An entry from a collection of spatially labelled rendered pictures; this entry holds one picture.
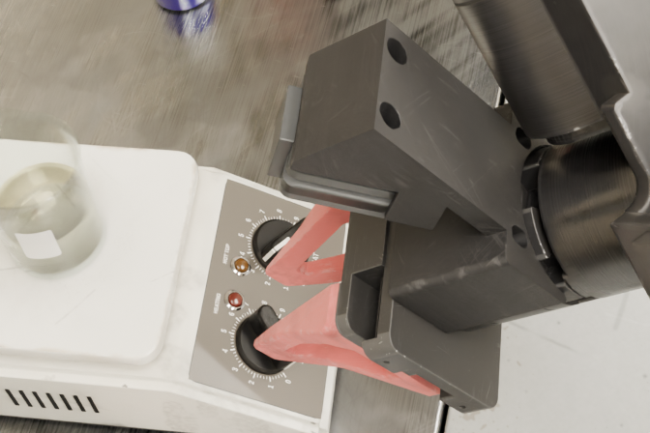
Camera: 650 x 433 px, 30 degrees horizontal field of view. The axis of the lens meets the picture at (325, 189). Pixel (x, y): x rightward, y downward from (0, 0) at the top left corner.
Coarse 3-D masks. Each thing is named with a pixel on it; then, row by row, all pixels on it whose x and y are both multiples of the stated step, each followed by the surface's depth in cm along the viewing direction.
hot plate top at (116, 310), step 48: (96, 192) 62; (144, 192) 62; (192, 192) 62; (144, 240) 60; (0, 288) 59; (48, 288) 59; (96, 288) 59; (144, 288) 59; (0, 336) 58; (48, 336) 58; (96, 336) 57; (144, 336) 57
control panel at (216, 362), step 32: (224, 192) 64; (256, 192) 65; (224, 224) 63; (256, 224) 64; (224, 256) 62; (320, 256) 65; (224, 288) 62; (256, 288) 62; (288, 288) 63; (320, 288) 64; (224, 320) 61; (192, 352) 59; (224, 352) 60; (224, 384) 59; (256, 384) 60; (288, 384) 61; (320, 384) 62; (320, 416) 61
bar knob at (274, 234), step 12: (264, 228) 64; (276, 228) 64; (288, 228) 64; (252, 240) 64; (264, 240) 63; (276, 240) 62; (288, 240) 62; (264, 252) 63; (276, 252) 62; (264, 264) 63
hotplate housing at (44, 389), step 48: (192, 240) 62; (192, 288) 61; (192, 336) 60; (0, 384) 60; (48, 384) 59; (96, 384) 59; (144, 384) 58; (192, 384) 58; (192, 432) 62; (240, 432) 62; (288, 432) 61
